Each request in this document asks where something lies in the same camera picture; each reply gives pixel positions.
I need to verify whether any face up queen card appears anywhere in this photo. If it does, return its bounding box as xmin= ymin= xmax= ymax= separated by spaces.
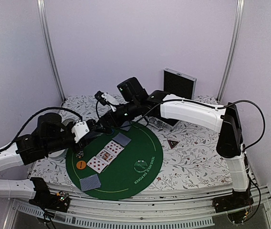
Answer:
xmin=96 ymin=149 xmax=116 ymax=164

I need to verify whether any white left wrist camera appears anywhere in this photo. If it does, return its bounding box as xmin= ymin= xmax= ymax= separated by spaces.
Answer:
xmin=71 ymin=119 xmax=97 ymax=143

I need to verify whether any right aluminium frame post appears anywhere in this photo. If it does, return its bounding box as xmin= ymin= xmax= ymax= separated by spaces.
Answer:
xmin=216 ymin=0 xmax=245 ymax=102

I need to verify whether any white ceramic bowl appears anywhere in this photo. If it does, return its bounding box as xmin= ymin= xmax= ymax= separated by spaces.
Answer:
xmin=49 ymin=149 xmax=67 ymax=158

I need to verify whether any front aluminium rail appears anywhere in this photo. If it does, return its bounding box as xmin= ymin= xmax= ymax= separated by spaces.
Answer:
xmin=9 ymin=185 xmax=271 ymax=227

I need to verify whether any left aluminium frame post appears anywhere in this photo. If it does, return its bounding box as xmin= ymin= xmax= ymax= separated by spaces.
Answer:
xmin=37 ymin=0 xmax=66 ymax=102

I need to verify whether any face up red eight card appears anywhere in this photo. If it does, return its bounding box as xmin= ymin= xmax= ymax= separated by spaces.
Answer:
xmin=104 ymin=140 xmax=124 ymax=155

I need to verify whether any aluminium frame post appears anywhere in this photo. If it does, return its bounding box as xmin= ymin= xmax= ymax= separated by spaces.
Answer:
xmin=37 ymin=0 xmax=66 ymax=102
xmin=216 ymin=0 xmax=245 ymax=102

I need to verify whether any orange big blind button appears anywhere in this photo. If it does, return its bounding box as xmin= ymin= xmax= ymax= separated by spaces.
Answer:
xmin=76 ymin=160 xmax=87 ymax=170

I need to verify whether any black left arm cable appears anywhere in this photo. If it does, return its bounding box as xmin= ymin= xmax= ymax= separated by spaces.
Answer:
xmin=0 ymin=106 xmax=83 ymax=156

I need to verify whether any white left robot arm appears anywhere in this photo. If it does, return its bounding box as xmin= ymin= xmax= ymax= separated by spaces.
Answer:
xmin=0 ymin=113 xmax=95 ymax=207

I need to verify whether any green round poker mat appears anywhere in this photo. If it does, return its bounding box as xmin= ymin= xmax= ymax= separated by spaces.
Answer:
xmin=65 ymin=123 xmax=164 ymax=200

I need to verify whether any clear dealer button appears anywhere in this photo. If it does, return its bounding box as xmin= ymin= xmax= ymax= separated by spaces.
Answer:
xmin=133 ymin=160 xmax=148 ymax=173

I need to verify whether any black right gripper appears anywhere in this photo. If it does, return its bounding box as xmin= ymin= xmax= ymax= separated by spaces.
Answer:
xmin=94 ymin=98 xmax=141 ymax=133

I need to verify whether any face down community card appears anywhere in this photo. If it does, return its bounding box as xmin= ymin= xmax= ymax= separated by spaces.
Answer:
xmin=112 ymin=133 xmax=131 ymax=147

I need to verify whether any face up red nine card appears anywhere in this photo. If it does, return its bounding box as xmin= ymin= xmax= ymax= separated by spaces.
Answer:
xmin=87 ymin=156 xmax=109 ymax=174

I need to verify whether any aluminium poker chip case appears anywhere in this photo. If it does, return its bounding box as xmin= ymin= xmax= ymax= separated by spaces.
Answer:
xmin=147 ymin=68 xmax=197 ymax=131

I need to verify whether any triangular all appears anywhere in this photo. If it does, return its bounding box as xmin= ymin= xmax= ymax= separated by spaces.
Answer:
xmin=167 ymin=139 xmax=179 ymax=149

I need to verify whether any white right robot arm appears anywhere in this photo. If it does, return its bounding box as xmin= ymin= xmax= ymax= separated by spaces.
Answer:
xmin=95 ymin=77 xmax=250 ymax=208

